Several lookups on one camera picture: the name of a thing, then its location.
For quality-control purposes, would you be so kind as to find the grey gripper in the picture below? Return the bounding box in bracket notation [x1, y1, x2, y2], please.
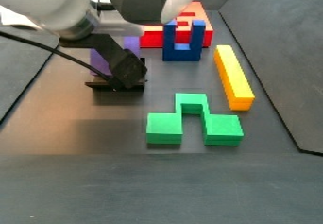
[94, 10, 144, 37]

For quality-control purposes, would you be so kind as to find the purple U-shaped block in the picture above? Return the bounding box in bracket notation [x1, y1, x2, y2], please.
[90, 36, 140, 75]

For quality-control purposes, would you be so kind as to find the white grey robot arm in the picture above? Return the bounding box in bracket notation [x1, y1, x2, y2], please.
[0, 0, 194, 40]

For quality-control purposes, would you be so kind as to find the red board with slots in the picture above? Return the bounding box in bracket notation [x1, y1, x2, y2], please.
[140, 2, 214, 48]

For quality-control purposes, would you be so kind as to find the blue U-shaped block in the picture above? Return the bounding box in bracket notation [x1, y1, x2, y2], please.
[163, 20, 206, 61]

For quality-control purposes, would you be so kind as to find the yellow long bar block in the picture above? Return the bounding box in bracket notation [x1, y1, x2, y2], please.
[215, 45, 255, 111]

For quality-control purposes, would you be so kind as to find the green S-shaped block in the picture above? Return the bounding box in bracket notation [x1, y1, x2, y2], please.
[147, 93, 243, 146]

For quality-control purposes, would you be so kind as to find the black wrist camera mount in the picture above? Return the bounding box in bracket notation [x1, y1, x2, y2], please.
[59, 34, 148, 91]

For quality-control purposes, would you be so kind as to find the black angle bracket fixture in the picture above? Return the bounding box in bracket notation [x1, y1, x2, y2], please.
[86, 72, 147, 92]

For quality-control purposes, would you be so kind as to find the black cable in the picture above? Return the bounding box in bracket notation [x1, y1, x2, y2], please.
[0, 30, 112, 82]

